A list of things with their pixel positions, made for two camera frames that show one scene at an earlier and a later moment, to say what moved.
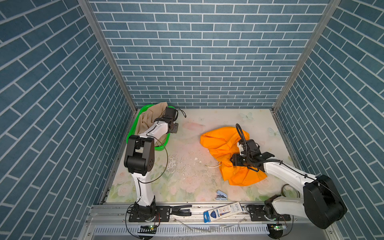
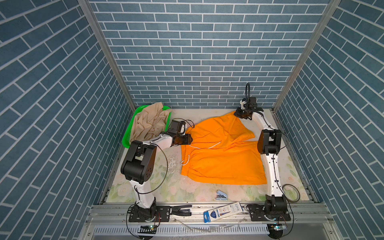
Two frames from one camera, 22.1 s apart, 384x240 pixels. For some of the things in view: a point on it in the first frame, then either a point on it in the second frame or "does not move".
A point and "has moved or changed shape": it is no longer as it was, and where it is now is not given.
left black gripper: (175, 127) → (187, 140)
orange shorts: (223, 141) has moved or changed shape
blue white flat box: (222, 212) does not move
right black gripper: (235, 160) → (237, 113)
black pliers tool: (176, 210) does not move
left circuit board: (150, 229) does not move
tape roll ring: (288, 191) does not move
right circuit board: (275, 227) does not move
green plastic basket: (132, 128) has moved or changed shape
